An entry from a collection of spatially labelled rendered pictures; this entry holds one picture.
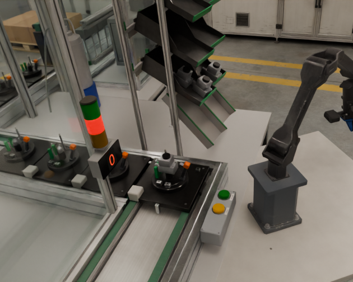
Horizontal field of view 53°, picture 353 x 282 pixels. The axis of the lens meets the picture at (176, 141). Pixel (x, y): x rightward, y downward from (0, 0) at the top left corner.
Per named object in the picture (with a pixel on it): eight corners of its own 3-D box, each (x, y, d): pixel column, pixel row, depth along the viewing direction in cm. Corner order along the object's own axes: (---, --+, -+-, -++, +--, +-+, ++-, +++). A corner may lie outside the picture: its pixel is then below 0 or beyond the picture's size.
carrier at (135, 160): (152, 160, 151) (147, 136, 144) (125, 200, 133) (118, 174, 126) (103, 152, 160) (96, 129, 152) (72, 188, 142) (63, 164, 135)
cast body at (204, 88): (210, 94, 142) (216, 81, 137) (203, 98, 139) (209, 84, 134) (195, 82, 145) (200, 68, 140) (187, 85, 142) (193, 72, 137)
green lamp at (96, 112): (103, 112, 105) (100, 97, 102) (94, 121, 101) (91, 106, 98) (89, 111, 107) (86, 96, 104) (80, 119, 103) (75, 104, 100)
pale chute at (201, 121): (221, 132, 156) (227, 128, 152) (207, 149, 147) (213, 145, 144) (177, 84, 154) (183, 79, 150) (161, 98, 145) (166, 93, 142)
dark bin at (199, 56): (213, 54, 136) (219, 37, 130) (196, 67, 127) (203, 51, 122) (153, 18, 141) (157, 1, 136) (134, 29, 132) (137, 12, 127)
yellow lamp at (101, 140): (111, 140, 111) (107, 127, 108) (103, 149, 107) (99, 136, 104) (97, 137, 112) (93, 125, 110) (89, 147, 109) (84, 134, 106)
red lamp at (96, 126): (107, 126, 108) (104, 112, 105) (99, 135, 104) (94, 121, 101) (93, 125, 110) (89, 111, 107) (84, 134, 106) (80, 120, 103)
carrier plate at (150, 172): (209, 169, 142) (209, 165, 141) (189, 213, 124) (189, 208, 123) (155, 160, 150) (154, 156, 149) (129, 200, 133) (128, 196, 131)
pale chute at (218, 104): (230, 114, 167) (236, 110, 163) (217, 129, 158) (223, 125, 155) (189, 70, 165) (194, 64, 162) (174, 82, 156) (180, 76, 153)
